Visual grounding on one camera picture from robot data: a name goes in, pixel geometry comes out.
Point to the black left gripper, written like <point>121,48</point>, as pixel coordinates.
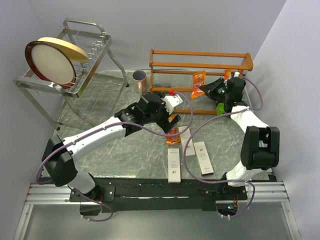
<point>165,124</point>

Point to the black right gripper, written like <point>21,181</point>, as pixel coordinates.
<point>211,88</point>

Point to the orange razor pack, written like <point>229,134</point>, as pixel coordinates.
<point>228,73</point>
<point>172,140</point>
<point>199,79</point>

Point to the black green razor box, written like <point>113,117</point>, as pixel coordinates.
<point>220,109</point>

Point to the orange wooden shelf rack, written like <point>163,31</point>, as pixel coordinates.
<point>246,65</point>

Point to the steel dish rack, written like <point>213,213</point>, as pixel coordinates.
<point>95,41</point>

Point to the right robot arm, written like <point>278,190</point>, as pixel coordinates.
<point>260,149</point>

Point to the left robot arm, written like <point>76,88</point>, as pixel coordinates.
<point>61,154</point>

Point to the white box middle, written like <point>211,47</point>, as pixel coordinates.
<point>188,145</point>

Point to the white box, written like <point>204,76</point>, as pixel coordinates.
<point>174,169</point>
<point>203,159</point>
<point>188,145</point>

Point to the white box left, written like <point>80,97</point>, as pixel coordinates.
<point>174,169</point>

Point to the white box right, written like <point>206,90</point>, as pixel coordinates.
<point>203,159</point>

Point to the pink mug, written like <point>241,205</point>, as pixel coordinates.
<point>139,80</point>

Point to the tan wooden plate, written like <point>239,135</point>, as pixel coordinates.
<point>73,52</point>

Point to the red rimmed white plate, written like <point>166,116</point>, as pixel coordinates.
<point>48,63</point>

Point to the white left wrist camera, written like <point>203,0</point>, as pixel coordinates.
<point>172,101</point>

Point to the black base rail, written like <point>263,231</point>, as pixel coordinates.
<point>147,194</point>

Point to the aluminium frame rail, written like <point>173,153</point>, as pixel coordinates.
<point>47,194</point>

